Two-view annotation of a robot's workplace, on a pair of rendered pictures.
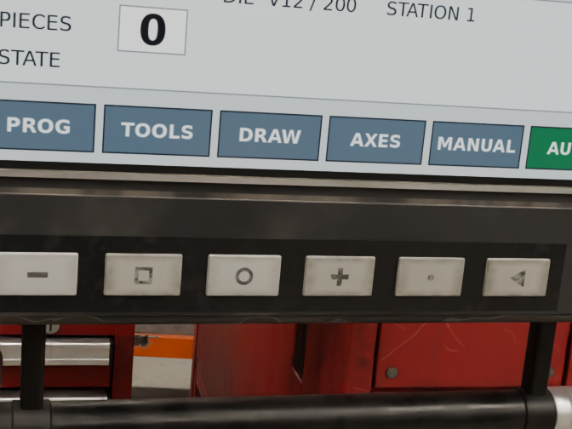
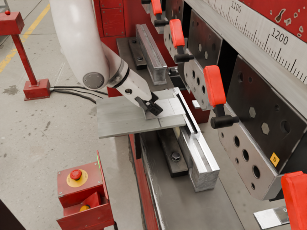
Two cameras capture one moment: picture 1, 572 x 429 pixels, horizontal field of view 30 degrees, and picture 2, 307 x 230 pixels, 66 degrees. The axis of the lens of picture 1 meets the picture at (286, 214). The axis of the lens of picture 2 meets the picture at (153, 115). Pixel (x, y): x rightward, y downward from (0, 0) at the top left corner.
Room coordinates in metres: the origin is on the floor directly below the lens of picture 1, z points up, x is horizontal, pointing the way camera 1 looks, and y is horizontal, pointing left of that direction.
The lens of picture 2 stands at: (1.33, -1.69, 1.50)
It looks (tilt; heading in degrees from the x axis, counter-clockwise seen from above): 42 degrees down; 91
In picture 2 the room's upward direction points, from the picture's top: straight up
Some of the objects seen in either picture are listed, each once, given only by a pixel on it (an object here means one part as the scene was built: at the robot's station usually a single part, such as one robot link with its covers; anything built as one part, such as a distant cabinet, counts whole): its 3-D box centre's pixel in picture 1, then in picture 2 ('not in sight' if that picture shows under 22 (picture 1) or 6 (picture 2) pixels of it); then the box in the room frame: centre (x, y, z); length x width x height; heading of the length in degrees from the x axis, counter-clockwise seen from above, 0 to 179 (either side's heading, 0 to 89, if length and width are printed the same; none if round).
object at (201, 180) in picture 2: not in sight; (185, 132); (1.42, -1.13, 0.92); 0.39 x 0.06 x 0.10; 104
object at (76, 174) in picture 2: not in sight; (76, 176); (1.05, -1.22, 0.79); 0.04 x 0.04 x 0.04
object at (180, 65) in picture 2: not in sight; (185, 70); (1.41, -1.07, 1.13); 0.10 x 0.02 x 0.10; 104
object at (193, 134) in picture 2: not in sight; (184, 113); (1.42, -1.10, 0.99); 0.20 x 0.03 x 0.03; 104
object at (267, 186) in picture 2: not in sight; (272, 126); (1.50, -1.44, 1.26); 0.15 x 0.09 x 0.17; 104
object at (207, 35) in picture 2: not in sight; (216, 60); (1.45, -1.24, 1.26); 0.15 x 0.09 x 0.17; 104
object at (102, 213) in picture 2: not in sight; (83, 193); (1.08, -1.26, 0.75); 0.20 x 0.16 x 0.18; 110
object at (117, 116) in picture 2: not in sight; (138, 111); (1.27, -1.11, 1.00); 0.26 x 0.18 x 0.01; 14
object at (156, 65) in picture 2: not in sight; (149, 50); (1.28, -0.54, 0.92); 0.50 x 0.06 x 0.10; 104
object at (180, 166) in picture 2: not in sight; (167, 138); (1.36, -1.12, 0.89); 0.30 x 0.05 x 0.03; 104
